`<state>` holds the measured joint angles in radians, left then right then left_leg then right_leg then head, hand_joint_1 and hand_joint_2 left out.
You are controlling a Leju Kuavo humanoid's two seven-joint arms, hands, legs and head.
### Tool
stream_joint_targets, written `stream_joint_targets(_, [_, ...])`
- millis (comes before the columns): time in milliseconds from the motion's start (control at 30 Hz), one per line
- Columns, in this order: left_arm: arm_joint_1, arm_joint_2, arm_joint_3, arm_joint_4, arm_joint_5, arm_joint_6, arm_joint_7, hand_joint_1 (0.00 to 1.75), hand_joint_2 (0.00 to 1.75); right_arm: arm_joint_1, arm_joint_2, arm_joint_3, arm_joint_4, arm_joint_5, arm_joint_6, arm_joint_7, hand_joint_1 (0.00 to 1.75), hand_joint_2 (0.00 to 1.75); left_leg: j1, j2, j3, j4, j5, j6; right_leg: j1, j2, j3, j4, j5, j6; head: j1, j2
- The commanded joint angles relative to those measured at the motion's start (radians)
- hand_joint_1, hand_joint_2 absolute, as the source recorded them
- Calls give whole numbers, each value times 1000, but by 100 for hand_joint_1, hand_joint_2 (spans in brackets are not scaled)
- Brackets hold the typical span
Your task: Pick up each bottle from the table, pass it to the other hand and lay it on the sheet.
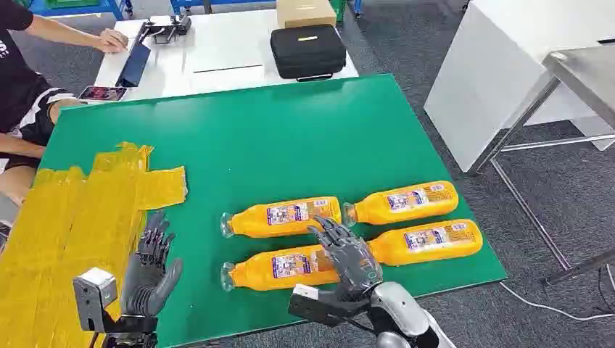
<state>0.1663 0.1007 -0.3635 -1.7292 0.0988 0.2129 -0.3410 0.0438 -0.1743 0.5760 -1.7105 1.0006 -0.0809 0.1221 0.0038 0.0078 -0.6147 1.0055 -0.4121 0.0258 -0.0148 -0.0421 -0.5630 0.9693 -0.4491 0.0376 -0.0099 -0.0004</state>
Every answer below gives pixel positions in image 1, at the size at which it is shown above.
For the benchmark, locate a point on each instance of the black handheld controller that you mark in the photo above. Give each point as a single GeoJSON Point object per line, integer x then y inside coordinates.
{"type": "Point", "coordinates": [166, 26]}

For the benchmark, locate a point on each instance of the dark blue tablet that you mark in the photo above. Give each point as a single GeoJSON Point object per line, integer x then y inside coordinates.
{"type": "Point", "coordinates": [133, 66]}

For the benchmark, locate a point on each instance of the white table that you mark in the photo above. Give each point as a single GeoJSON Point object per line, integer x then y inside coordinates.
{"type": "Point", "coordinates": [221, 53]}

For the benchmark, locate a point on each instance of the cardboard box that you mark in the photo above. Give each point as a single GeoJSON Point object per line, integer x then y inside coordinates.
{"type": "Point", "coordinates": [305, 13]}

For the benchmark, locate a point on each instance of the white cabinet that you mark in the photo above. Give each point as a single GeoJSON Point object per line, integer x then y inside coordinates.
{"type": "Point", "coordinates": [485, 72]}

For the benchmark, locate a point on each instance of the orange drink bottle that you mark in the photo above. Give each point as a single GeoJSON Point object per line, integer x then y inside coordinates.
{"type": "Point", "coordinates": [259, 274]}
{"type": "Point", "coordinates": [432, 242]}
{"type": "Point", "coordinates": [413, 201]}
{"type": "Point", "coordinates": [259, 221]}

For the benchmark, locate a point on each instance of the person's left hand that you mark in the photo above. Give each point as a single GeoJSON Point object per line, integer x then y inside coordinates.
{"type": "Point", "coordinates": [113, 42]}

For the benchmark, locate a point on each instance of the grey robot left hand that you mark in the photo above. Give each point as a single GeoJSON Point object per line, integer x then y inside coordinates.
{"type": "Point", "coordinates": [146, 283]}

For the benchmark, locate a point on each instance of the person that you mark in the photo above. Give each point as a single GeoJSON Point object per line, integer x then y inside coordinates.
{"type": "Point", "coordinates": [19, 86]}

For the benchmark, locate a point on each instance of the yellow sheet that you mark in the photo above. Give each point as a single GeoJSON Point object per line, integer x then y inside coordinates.
{"type": "Point", "coordinates": [62, 225]}

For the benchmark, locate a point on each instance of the green table mat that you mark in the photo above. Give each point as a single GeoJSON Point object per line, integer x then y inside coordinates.
{"type": "Point", "coordinates": [288, 144]}

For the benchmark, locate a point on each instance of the blue metal frame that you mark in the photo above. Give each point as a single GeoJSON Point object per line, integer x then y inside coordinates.
{"type": "Point", "coordinates": [81, 9]}
{"type": "Point", "coordinates": [216, 4]}

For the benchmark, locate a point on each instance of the steel table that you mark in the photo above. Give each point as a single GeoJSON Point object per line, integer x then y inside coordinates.
{"type": "Point", "coordinates": [588, 72]}

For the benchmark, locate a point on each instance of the black carrying case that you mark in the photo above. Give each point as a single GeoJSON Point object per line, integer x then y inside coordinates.
{"type": "Point", "coordinates": [307, 53]}

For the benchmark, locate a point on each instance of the smartphone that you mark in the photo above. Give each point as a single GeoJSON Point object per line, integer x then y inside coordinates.
{"type": "Point", "coordinates": [102, 93]}

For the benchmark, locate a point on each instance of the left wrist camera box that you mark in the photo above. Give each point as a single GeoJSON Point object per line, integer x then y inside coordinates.
{"type": "Point", "coordinates": [93, 293]}

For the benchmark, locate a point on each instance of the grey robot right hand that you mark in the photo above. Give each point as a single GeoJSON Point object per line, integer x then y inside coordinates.
{"type": "Point", "coordinates": [353, 264]}

